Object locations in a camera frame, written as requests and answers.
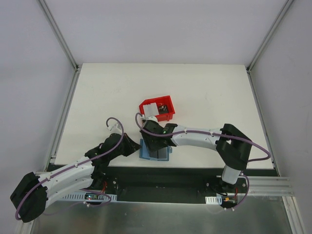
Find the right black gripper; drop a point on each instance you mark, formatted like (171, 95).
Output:
(156, 145)

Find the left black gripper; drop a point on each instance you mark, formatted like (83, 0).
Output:
(130, 145)

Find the dark credit card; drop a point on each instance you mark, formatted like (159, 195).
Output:
(162, 153)
(153, 155)

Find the blue leather card holder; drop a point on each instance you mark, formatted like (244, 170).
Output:
(144, 152)

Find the red plastic bin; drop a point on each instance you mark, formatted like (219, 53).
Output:
(158, 100)

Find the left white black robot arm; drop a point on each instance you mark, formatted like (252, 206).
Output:
(35, 193)

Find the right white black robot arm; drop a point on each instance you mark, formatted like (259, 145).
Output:
(231, 144)

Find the black card lying in bin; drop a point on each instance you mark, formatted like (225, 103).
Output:
(162, 109)

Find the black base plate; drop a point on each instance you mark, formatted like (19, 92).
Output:
(165, 185)

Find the left white cable duct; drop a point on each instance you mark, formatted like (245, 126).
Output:
(89, 196)

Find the white cable duct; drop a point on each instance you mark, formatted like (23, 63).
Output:
(89, 196)
(213, 200)

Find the right white cable duct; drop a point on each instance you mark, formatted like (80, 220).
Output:
(213, 200)

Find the left aluminium frame post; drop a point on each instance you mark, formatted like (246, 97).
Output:
(58, 34)

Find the aluminium frame post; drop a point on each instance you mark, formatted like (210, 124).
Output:
(58, 34)
(270, 33)

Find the right aluminium frame post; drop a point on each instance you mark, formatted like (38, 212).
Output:
(270, 33)

